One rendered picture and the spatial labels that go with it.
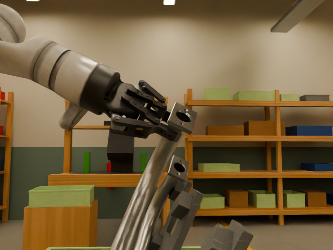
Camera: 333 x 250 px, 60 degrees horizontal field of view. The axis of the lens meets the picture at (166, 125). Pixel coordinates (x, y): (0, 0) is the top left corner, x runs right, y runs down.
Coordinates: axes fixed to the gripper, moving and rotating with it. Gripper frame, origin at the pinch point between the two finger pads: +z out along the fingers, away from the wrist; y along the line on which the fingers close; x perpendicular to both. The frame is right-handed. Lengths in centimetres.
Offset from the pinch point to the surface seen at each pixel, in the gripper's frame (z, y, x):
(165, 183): 5.4, 6.5, 19.5
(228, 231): 9.2, -17.5, -3.6
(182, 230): 8.8, -9.0, 11.1
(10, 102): -235, 319, 341
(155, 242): 8.8, -2.6, 27.3
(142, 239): 6.1, -3.1, 27.3
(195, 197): 8.6, -5.1, 7.0
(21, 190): -154, 246, 448
